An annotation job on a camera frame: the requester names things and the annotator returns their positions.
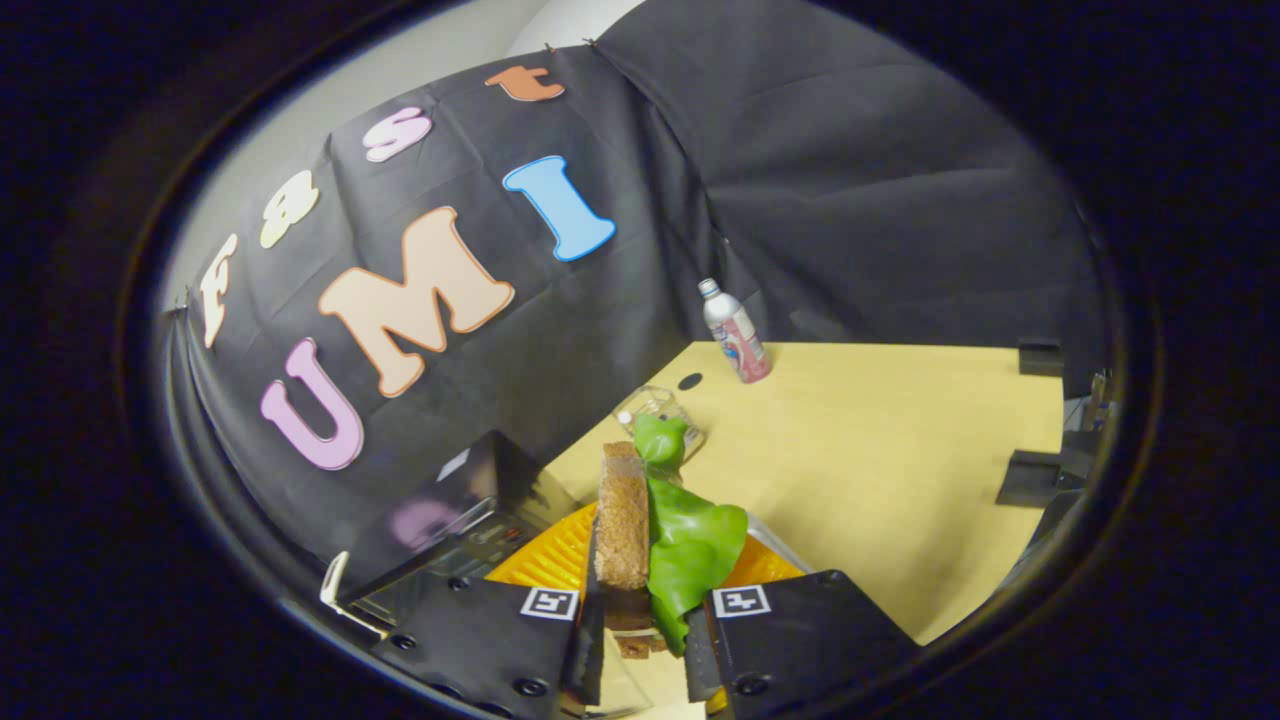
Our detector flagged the silver-capped drink bottle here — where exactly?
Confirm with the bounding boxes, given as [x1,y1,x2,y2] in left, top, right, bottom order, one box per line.
[697,278,773,385]

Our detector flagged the black toaster oven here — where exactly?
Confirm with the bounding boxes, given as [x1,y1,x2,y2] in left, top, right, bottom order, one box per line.
[320,430,583,641]

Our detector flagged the black table clamp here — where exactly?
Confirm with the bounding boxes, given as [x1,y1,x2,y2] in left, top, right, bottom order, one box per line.
[996,430,1101,509]

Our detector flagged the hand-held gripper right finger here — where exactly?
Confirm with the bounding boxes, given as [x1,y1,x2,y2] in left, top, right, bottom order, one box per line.
[684,533,923,720]

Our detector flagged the clear glass cup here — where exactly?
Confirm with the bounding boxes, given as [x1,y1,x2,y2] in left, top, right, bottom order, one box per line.
[612,385,708,466]

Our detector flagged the brown bread slice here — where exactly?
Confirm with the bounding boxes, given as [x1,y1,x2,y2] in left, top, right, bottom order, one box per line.
[594,441,669,661]

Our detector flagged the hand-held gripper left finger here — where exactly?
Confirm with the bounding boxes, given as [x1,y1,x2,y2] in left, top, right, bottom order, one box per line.
[372,500,607,720]

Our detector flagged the black backdrop cloth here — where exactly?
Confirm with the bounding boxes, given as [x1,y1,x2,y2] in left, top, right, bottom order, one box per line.
[160,0,1113,601]

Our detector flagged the green lettuce leaf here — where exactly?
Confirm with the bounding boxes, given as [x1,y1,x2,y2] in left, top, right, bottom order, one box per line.
[632,413,749,658]

